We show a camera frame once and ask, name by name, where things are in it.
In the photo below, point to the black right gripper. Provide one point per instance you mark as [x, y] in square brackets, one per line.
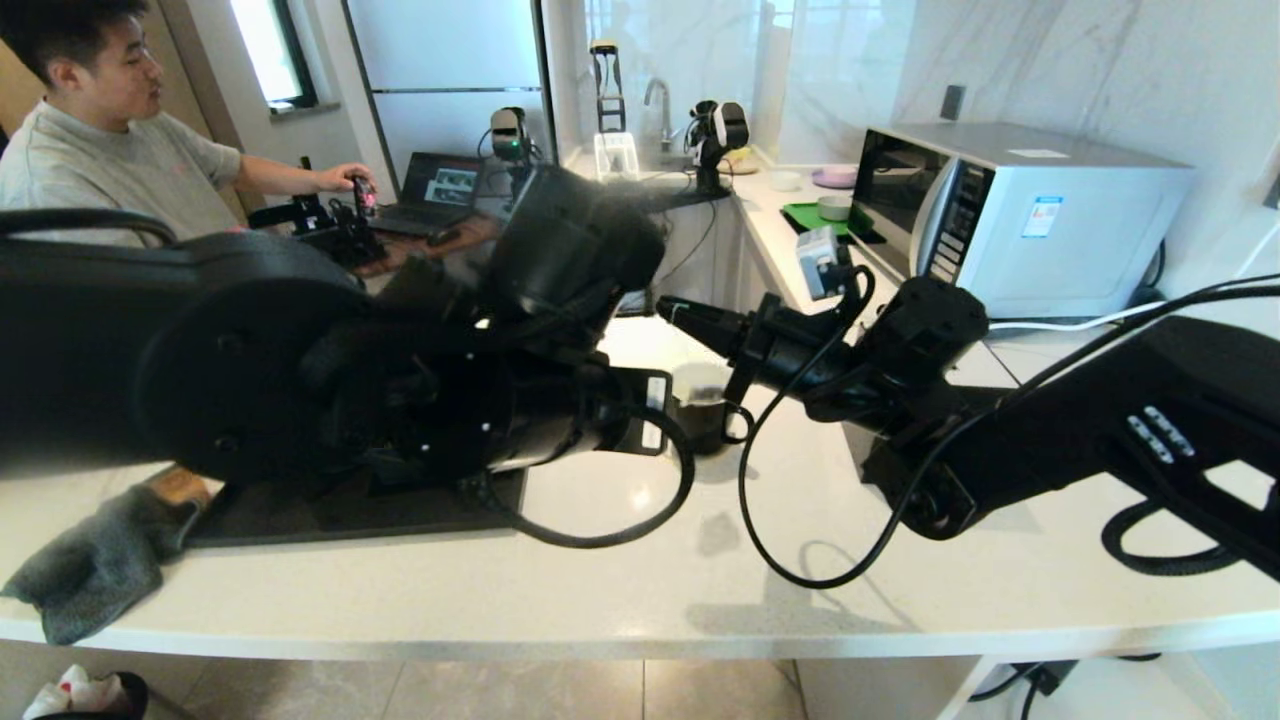
[800, 350]

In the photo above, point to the black jointed control arm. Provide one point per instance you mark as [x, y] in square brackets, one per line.
[330, 225]

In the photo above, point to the black jointed arm white joint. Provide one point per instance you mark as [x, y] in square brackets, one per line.
[720, 130]

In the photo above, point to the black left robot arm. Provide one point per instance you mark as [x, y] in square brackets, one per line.
[200, 350]

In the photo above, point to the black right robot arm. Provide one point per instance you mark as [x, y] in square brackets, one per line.
[1100, 420]

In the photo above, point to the black mug white inside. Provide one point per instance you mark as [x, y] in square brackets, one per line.
[705, 420]

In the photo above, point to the black platform stand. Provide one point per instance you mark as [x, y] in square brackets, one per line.
[690, 200]

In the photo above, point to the green tray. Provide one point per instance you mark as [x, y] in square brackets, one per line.
[805, 215]

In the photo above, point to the small white bowl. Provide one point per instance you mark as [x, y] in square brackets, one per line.
[786, 183]

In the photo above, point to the small pale bowl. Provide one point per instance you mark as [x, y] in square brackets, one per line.
[834, 210]

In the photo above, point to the white plastic basket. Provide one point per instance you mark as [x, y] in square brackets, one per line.
[617, 160]

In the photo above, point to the purple plate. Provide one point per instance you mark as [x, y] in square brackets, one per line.
[835, 178]

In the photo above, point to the chrome faucet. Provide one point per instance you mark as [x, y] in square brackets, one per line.
[657, 95]

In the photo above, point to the black tissue box white top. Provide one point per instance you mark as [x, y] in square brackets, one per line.
[990, 365]

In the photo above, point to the black laptop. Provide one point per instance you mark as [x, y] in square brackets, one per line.
[440, 190]

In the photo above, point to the silver microwave oven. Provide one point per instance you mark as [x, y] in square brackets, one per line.
[1060, 230]

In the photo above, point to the silver refrigerator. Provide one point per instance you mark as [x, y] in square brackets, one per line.
[450, 60]

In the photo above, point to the black serving tray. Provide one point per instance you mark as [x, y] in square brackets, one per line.
[350, 520]

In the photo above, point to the black framed window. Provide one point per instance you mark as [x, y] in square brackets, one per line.
[265, 50]

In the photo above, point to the small wooden block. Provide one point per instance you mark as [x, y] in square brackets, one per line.
[180, 485]

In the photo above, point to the man in grey shirt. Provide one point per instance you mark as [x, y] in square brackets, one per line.
[100, 170]

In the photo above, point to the grey cloth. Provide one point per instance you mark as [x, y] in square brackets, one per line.
[90, 570]

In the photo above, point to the black waste bin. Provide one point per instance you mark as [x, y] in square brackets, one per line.
[90, 695]

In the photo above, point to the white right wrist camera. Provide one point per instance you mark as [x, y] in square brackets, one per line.
[820, 262]

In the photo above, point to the black camera on stand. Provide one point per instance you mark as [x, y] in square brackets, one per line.
[510, 135]

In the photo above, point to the dark wall socket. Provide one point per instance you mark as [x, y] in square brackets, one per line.
[951, 105]

